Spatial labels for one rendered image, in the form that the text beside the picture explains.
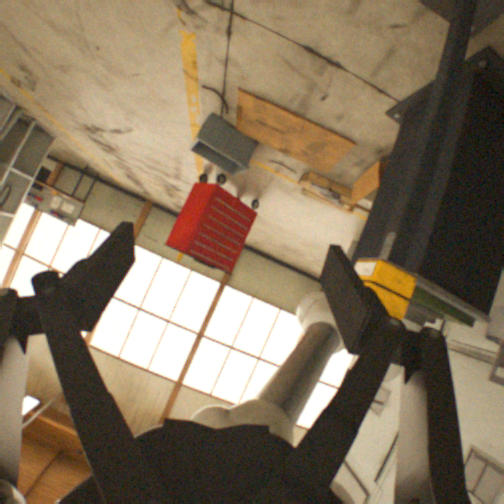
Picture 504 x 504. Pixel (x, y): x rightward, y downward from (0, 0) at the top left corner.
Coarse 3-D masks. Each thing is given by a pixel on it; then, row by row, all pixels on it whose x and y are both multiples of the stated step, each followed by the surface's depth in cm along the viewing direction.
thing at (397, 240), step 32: (416, 0) 67; (448, 0) 63; (480, 0) 59; (448, 32) 55; (448, 64) 51; (448, 96) 50; (416, 160) 50; (416, 192) 48; (416, 224) 47; (384, 256) 47
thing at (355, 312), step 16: (336, 256) 17; (336, 272) 17; (352, 272) 16; (336, 288) 17; (352, 288) 15; (336, 304) 17; (352, 304) 14; (368, 304) 13; (336, 320) 16; (352, 320) 14; (368, 320) 13; (352, 336) 14; (368, 336) 14; (352, 352) 14
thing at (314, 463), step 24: (384, 336) 12; (360, 360) 10; (384, 360) 11; (360, 384) 9; (336, 408) 9; (360, 408) 9; (312, 432) 7; (336, 432) 7; (312, 456) 7; (336, 456) 7; (288, 480) 6; (312, 480) 6
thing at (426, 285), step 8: (424, 280) 70; (424, 288) 73; (432, 288) 71; (440, 288) 72; (440, 296) 73; (448, 296) 72; (456, 304) 74; (464, 304) 74; (464, 312) 78; (472, 312) 75; (480, 312) 76; (480, 320) 79; (488, 320) 77
